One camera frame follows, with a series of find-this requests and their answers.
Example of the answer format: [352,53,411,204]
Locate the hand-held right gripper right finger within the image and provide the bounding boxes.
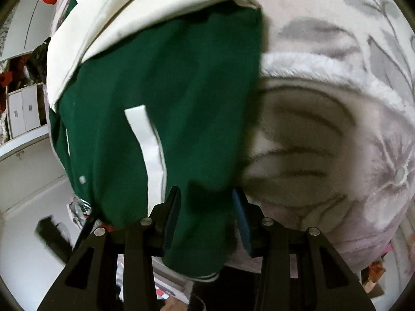
[232,188,378,311]

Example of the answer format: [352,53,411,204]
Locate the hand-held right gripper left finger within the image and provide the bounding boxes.
[36,186,182,311]

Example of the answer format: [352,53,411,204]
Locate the green varsity jacket white sleeves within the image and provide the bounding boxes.
[45,0,265,282]

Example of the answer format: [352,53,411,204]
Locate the red clothes in wardrobe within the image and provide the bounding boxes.
[0,70,14,89]

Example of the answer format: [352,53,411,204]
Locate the floral plush blanket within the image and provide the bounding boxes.
[224,0,415,279]

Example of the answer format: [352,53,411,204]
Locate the black bar-shaped object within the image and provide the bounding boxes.
[35,216,73,264]

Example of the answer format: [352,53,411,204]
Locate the orange cloth item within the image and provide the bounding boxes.
[369,261,387,283]

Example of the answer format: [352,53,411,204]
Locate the white drawer unit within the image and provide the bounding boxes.
[6,83,44,139]

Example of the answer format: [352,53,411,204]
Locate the leopard-print cloth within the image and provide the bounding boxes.
[27,40,51,84]

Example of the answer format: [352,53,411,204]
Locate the white wardrobe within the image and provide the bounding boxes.
[0,0,56,62]

